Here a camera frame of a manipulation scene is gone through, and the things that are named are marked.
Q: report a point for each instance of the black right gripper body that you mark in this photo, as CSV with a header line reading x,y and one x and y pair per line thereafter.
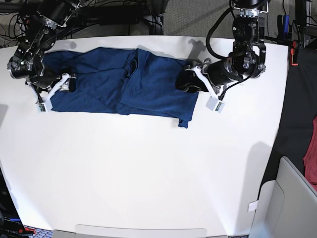
x,y
48,80

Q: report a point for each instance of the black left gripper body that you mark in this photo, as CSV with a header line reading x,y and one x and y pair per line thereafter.
x,y
216,74

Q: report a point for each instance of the blue long-sleeve shirt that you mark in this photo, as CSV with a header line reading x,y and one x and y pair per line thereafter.
x,y
118,81

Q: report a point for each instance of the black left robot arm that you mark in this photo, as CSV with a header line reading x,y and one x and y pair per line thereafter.
x,y
247,59

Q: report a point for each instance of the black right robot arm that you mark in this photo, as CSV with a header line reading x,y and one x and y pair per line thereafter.
x,y
50,22

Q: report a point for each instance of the orange black clamp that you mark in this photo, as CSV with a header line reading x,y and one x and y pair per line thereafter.
x,y
294,52

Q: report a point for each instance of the black box under table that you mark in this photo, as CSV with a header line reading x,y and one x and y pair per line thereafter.
x,y
120,18

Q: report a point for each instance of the black cloth cover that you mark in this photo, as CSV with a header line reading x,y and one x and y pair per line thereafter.
x,y
299,110

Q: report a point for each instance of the red cloth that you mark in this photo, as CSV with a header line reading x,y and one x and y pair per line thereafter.
x,y
310,158

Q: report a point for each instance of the white paper tag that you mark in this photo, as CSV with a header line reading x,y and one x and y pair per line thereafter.
x,y
252,206

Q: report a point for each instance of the beige plastic bin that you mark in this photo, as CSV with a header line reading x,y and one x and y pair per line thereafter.
x,y
287,206

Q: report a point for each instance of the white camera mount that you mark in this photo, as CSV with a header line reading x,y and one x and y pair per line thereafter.
x,y
44,104
200,70

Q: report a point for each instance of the blue handled tool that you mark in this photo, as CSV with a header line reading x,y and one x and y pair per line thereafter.
x,y
285,26

